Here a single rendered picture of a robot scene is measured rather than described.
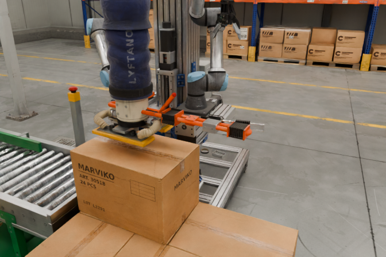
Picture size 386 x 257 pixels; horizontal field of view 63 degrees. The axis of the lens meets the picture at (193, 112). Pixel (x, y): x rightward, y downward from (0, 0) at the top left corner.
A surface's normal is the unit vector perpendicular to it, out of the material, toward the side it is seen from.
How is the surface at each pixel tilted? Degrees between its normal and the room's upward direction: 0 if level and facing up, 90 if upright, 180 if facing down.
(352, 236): 0
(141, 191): 90
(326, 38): 92
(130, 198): 90
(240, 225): 0
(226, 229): 0
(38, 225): 90
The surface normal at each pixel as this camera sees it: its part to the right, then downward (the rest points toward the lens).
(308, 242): 0.00, -0.93
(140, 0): 0.70, 0.01
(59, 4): -0.38, 0.33
